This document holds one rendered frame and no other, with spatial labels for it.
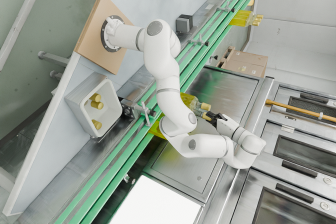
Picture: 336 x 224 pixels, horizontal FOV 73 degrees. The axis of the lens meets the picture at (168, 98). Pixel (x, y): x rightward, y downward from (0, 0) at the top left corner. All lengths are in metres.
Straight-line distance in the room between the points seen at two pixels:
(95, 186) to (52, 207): 0.17
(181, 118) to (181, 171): 0.47
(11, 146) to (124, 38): 1.04
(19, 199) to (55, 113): 0.33
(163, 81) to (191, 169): 0.53
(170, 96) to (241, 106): 0.77
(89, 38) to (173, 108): 0.44
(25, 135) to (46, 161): 0.66
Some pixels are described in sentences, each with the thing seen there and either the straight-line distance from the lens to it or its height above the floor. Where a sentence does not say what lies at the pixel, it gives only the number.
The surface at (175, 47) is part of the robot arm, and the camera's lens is 0.86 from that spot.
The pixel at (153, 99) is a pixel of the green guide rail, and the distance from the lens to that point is 1.10.
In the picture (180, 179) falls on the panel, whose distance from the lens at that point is 1.14.
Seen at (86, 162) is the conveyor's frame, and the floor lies 0.83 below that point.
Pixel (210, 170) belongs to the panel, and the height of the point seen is 1.28.
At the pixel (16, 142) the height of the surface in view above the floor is 0.16.
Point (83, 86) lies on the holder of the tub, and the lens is 0.98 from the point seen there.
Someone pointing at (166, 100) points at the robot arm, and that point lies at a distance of 0.76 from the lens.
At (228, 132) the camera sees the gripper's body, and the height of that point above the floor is 1.30.
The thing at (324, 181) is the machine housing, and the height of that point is 1.74.
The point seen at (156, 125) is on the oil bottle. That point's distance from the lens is 1.14.
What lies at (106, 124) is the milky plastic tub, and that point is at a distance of 1.08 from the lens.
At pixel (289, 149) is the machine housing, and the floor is 1.58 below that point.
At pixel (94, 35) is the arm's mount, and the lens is 0.97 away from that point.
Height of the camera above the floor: 1.48
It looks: 26 degrees down
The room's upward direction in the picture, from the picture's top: 108 degrees clockwise
